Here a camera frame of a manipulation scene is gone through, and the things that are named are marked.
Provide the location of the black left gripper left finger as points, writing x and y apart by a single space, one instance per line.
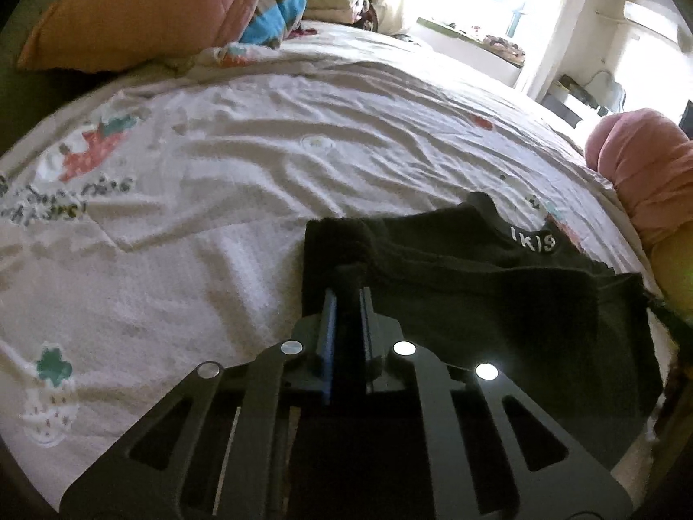
217 446

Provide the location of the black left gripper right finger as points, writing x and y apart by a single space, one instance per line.
445 443

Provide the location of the black small pants garment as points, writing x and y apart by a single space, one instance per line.
482 295

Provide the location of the white strawberry print bedsheet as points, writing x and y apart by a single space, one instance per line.
158 221

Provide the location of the rolled pink duvet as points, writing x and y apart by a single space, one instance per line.
648 160

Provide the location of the green window sill clutter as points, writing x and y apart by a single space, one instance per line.
505 49

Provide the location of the blue striped blanket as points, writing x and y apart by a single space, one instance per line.
273 21

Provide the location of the pink pillow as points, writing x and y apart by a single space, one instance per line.
115 35

